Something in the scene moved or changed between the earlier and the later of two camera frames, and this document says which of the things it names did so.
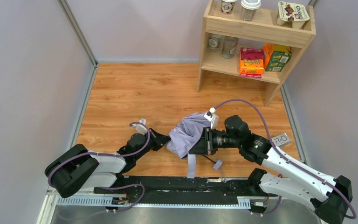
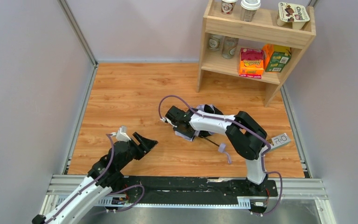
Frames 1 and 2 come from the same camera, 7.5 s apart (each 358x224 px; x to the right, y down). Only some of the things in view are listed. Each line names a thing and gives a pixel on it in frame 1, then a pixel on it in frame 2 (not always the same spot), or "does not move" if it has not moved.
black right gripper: (207, 141) -> (181, 124)
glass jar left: (216, 42) does not move
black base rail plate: (183, 191) does not move
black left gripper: (154, 140) -> (139, 145)
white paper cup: (248, 8) does not move
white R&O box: (280, 139) does not move
